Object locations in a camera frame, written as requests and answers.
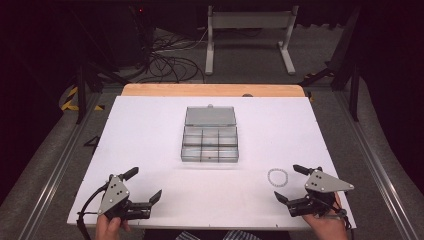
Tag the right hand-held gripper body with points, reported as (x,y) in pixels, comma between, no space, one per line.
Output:
(321,184)

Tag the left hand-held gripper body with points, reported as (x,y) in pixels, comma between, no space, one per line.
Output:
(115,196)

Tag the clear plastic compartment box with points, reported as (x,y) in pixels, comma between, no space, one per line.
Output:
(210,140)

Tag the person's left hand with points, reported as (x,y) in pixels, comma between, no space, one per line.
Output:
(108,228)

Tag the person's right hand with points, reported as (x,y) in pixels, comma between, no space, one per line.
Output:
(323,227)

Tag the white table cover board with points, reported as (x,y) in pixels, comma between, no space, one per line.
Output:
(150,133)

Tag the person's striped clothing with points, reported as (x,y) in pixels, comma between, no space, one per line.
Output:
(240,236)

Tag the black tripod stand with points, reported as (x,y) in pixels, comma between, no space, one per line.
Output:
(81,96)
(355,96)

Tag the yellow black floor tape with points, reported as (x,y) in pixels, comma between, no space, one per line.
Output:
(67,105)

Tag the wooden table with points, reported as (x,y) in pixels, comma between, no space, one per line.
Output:
(213,90)

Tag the white metal stand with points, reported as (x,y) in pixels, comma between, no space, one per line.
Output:
(250,20)

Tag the black triangular bracket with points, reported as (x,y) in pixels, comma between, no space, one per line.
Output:
(93,142)

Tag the aluminium floor rail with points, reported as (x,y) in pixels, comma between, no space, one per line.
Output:
(60,166)
(373,166)

